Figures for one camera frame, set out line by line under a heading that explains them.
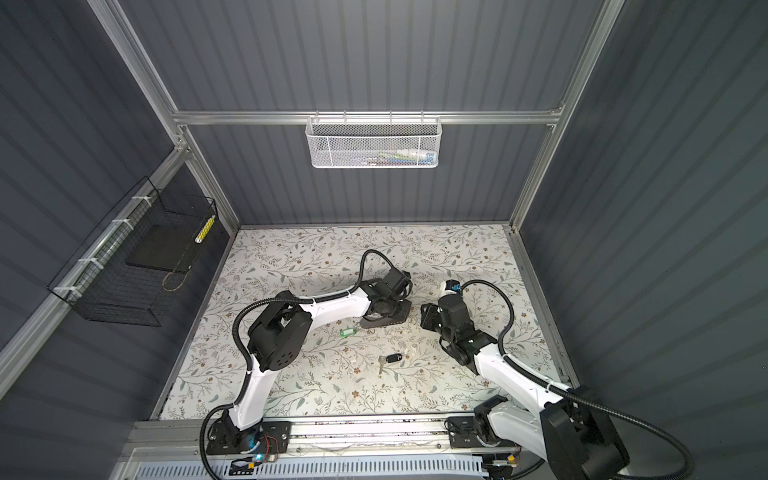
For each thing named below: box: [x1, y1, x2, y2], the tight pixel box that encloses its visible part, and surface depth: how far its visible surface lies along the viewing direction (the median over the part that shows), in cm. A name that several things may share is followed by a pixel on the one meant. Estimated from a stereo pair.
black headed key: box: [378, 353, 403, 378], surface depth 88 cm
